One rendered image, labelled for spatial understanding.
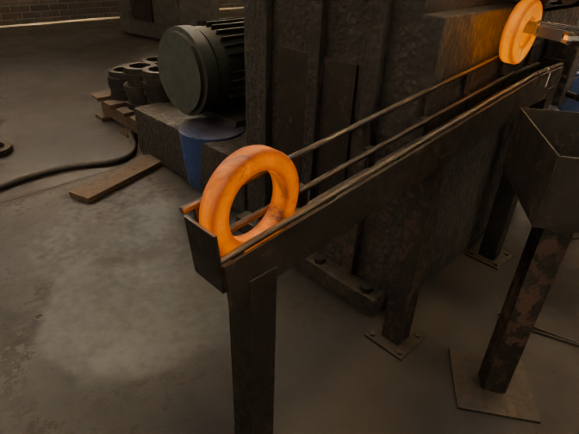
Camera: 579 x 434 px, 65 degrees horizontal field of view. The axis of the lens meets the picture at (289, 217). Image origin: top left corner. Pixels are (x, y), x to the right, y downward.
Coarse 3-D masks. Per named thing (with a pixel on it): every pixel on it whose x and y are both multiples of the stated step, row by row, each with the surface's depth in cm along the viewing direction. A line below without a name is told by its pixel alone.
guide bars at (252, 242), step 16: (560, 64) 137; (528, 80) 124; (496, 96) 113; (448, 128) 101; (416, 144) 93; (384, 160) 88; (368, 176) 84; (336, 192) 79; (304, 208) 75; (288, 224) 73; (256, 240) 69; (224, 256) 66
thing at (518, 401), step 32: (544, 128) 97; (576, 128) 96; (512, 160) 96; (544, 160) 79; (576, 160) 74; (544, 192) 78; (576, 192) 76; (544, 224) 80; (576, 224) 79; (544, 256) 97; (512, 288) 108; (544, 288) 101; (512, 320) 107; (512, 352) 112; (480, 384) 122; (512, 384) 122; (512, 416) 114
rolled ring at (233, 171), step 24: (216, 168) 64; (240, 168) 63; (264, 168) 67; (288, 168) 71; (216, 192) 62; (288, 192) 73; (216, 216) 63; (264, 216) 76; (288, 216) 76; (240, 240) 70; (264, 240) 73
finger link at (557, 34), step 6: (540, 30) 108; (546, 30) 107; (552, 30) 106; (558, 30) 105; (564, 30) 105; (540, 36) 109; (546, 36) 108; (552, 36) 106; (558, 36) 105; (564, 42) 104; (570, 42) 103
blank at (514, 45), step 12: (528, 0) 110; (516, 12) 109; (528, 12) 109; (540, 12) 114; (516, 24) 109; (504, 36) 111; (516, 36) 110; (528, 36) 117; (504, 48) 113; (516, 48) 114; (528, 48) 119; (504, 60) 117; (516, 60) 117
